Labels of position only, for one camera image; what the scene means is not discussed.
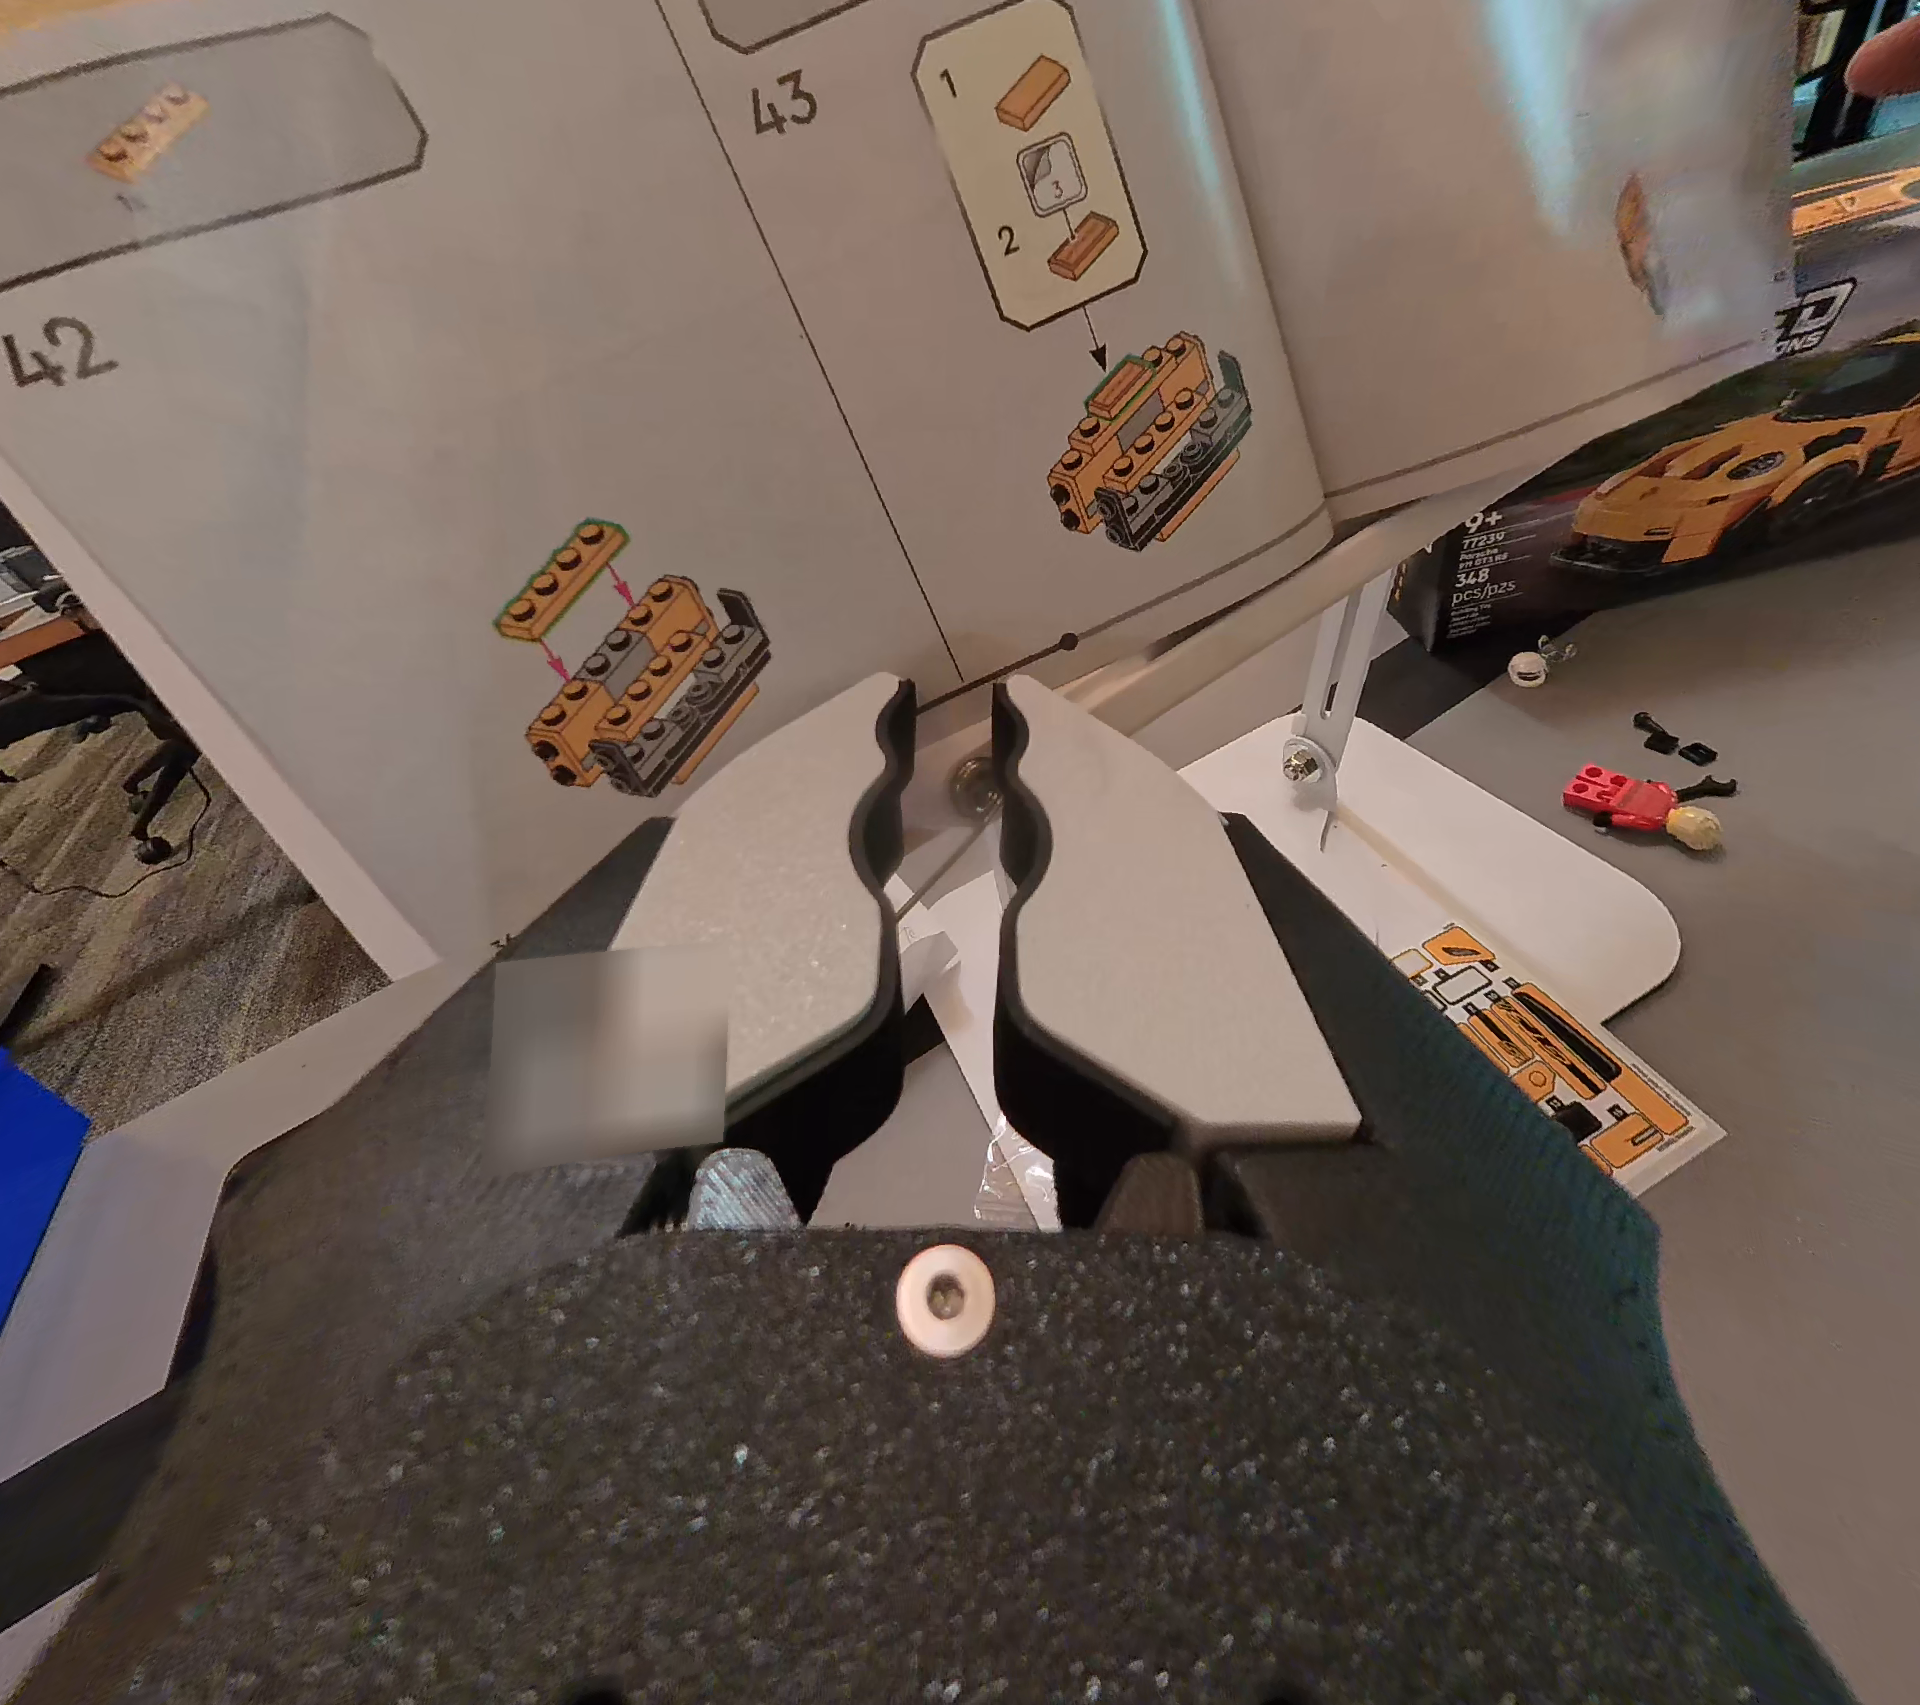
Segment black office chair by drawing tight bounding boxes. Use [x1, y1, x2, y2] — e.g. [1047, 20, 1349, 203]
[0, 654, 205, 872]

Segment orange sticker sheet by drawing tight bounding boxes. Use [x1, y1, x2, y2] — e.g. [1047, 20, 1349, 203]
[1385, 926, 1730, 1198]

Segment blue plastic bin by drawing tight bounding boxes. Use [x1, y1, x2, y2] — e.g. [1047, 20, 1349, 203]
[0, 1046, 96, 1336]

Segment person's right hand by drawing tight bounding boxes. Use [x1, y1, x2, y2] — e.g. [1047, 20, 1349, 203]
[1841, 12, 1920, 98]

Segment red lego minifigure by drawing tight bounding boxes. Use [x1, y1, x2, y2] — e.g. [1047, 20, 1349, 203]
[1559, 762, 1727, 856]

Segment white book stand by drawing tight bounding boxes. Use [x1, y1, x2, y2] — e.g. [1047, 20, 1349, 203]
[884, 504, 1686, 1036]

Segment black lego set box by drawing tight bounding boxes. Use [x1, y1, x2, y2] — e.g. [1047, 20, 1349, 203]
[1385, 153, 1920, 661]

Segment lego instruction booklet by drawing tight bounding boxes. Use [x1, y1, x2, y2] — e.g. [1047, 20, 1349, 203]
[0, 0, 1823, 987]

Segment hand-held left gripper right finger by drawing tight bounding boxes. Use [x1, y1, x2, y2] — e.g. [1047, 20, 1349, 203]
[990, 672, 1368, 1225]

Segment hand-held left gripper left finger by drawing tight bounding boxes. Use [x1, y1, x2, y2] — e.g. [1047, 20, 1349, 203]
[605, 672, 919, 1220]

